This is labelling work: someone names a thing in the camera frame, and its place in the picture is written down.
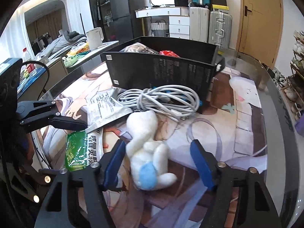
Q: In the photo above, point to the silver suitcase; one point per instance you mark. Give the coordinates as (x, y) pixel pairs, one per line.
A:
(220, 29)

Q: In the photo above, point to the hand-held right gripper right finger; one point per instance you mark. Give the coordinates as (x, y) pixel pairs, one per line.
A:
(201, 163)

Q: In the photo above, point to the patterned shoes on floor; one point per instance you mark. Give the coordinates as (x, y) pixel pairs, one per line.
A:
(279, 78)

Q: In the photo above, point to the green medicine packet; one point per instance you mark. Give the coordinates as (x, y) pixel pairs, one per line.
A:
(80, 150)

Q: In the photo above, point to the red plastic bag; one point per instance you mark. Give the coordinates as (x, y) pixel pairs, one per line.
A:
(169, 53)

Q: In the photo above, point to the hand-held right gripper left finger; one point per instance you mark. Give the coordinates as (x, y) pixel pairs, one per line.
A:
(114, 162)

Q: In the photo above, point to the white electric kettle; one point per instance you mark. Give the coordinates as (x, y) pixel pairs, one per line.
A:
(95, 38)

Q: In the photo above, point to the white suitcase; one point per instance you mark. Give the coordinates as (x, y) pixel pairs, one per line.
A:
(199, 25)

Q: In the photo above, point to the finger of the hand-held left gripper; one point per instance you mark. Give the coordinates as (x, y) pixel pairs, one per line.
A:
(68, 123)
(46, 179)

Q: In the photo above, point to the pile of clothes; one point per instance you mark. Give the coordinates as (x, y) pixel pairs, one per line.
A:
(64, 41)

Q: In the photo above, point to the shoe rack with shoes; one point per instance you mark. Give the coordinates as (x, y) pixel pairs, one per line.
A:
(296, 59)

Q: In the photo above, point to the wooden door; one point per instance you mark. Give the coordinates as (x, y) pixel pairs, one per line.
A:
(260, 21)

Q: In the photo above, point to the white dresser with drawers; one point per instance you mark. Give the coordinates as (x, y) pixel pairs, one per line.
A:
(171, 20)

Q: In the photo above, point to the black refrigerator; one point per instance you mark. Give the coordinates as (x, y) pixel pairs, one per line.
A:
(125, 11)

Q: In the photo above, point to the wooden shoe rack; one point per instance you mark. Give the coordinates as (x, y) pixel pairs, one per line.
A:
(295, 76)

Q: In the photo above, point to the purple bag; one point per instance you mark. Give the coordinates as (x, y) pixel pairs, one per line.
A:
(300, 124)

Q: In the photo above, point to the white plush toy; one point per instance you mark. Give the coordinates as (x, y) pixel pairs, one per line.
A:
(147, 152)

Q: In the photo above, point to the colourful snack bags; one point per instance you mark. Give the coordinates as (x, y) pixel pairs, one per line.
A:
(76, 54)

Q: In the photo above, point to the clear plastic bottle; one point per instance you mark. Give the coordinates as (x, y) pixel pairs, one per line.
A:
(26, 55)

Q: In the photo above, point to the black cardboard box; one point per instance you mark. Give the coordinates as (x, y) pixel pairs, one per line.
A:
(161, 76)

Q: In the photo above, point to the black yellow shoe box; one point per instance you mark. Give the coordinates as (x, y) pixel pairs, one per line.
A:
(220, 7)

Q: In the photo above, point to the dark glass cabinet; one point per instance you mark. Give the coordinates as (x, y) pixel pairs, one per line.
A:
(98, 7)

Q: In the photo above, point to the printed desk mat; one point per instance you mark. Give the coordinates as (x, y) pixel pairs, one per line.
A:
(225, 128)

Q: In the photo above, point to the grey side cabinet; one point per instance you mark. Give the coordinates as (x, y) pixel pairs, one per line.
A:
(95, 52)

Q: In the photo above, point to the white printed foil packet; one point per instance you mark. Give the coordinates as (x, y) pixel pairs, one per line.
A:
(106, 108)

